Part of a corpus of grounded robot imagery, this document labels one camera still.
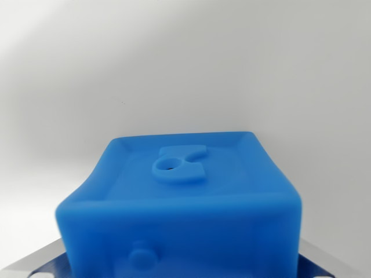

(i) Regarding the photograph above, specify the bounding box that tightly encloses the blue cube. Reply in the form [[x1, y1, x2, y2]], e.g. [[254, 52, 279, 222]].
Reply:
[[54, 131, 303, 278]]

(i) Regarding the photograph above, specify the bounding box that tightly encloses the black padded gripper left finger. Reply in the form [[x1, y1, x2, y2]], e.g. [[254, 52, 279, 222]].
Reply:
[[0, 237, 72, 278]]

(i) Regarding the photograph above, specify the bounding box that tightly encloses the black padded gripper right finger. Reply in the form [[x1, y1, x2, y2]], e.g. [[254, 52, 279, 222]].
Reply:
[[297, 237, 371, 278]]

